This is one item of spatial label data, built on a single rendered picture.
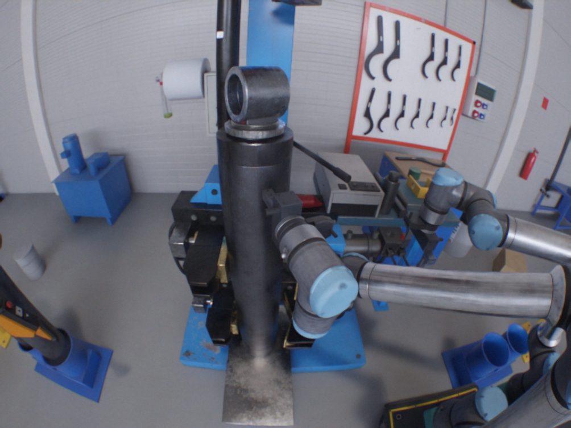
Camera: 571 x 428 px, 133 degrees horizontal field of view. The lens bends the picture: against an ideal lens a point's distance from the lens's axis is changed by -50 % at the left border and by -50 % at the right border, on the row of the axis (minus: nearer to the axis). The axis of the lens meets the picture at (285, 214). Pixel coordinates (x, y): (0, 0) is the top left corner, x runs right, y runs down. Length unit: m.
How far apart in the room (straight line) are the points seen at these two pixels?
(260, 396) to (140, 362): 0.89
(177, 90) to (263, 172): 1.05
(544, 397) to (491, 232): 0.40
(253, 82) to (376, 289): 0.53
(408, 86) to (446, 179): 2.30
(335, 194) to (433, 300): 0.64
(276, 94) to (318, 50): 2.08
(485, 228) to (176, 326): 1.91
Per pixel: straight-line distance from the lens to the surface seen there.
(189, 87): 1.53
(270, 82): 0.61
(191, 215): 1.09
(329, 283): 0.40
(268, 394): 1.56
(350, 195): 1.02
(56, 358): 1.83
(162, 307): 2.10
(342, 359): 1.71
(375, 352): 1.94
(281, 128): 0.64
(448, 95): 3.30
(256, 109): 0.60
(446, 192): 0.75
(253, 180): 0.63
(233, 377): 1.59
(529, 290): 0.51
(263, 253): 0.80
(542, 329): 1.39
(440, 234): 2.49
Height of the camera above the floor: 1.68
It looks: 37 degrees down
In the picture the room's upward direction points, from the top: 4 degrees clockwise
